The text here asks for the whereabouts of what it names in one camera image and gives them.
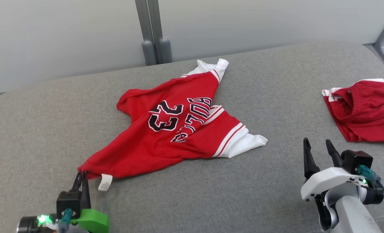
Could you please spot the grey partition post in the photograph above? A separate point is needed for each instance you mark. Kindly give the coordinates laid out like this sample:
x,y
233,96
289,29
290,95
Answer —
x,y
164,48
148,51

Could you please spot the red white basketball jersey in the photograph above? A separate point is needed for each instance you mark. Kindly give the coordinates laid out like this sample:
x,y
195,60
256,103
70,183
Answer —
x,y
140,145

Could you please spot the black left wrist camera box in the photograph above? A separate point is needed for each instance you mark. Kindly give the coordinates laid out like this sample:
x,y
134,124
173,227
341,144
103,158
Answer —
x,y
68,202

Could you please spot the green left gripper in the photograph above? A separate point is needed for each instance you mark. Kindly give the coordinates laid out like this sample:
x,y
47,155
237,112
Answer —
x,y
95,221

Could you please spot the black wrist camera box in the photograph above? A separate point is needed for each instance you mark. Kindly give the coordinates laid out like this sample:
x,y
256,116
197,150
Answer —
x,y
68,202
357,160

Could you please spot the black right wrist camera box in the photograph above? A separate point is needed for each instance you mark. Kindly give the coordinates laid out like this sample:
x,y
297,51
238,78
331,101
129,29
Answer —
x,y
357,160

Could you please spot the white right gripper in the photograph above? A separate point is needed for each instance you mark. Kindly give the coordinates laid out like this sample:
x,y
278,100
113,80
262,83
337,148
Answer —
x,y
324,181

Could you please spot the red shorts with white trim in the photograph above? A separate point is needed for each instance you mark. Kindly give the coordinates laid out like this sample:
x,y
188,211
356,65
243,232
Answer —
x,y
366,113

